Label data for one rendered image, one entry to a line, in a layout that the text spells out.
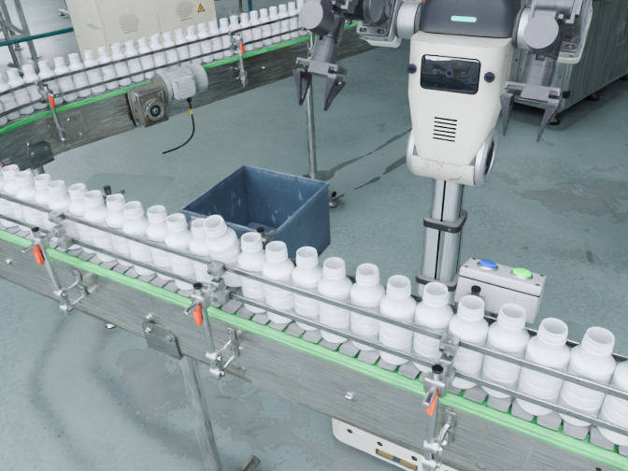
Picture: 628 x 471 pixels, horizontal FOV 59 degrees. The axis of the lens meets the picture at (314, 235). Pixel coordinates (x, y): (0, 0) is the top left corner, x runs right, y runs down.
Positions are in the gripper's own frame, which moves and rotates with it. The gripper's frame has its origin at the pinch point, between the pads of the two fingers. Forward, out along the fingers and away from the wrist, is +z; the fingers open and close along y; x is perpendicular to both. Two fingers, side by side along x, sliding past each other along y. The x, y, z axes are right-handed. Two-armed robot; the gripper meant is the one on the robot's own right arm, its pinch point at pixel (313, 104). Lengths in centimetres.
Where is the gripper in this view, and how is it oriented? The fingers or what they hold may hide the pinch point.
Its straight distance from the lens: 129.8
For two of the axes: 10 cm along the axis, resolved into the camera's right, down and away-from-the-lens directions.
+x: 3.9, -1.0, 9.2
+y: 8.9, 2.9, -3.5
